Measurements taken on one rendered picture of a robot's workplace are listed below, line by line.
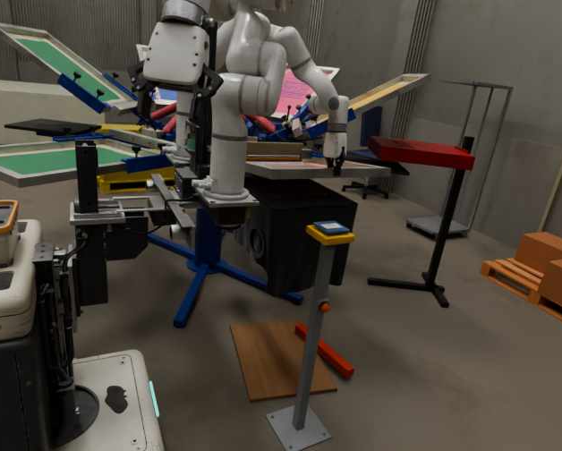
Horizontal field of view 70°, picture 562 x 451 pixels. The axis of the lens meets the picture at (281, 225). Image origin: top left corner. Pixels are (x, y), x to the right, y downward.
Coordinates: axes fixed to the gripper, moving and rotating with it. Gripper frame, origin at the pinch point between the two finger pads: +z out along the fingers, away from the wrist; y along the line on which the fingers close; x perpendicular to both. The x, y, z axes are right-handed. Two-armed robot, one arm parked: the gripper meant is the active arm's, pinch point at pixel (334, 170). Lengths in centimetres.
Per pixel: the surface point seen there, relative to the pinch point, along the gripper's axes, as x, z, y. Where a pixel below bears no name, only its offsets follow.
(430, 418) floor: 51, 117, 24
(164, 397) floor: -62, 109, -34
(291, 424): -14, 113, 2
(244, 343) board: -12, 104, -55
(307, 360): -14, 76, 11
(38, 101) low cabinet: -113, -36, -551
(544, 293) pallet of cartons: 219, 97, -19
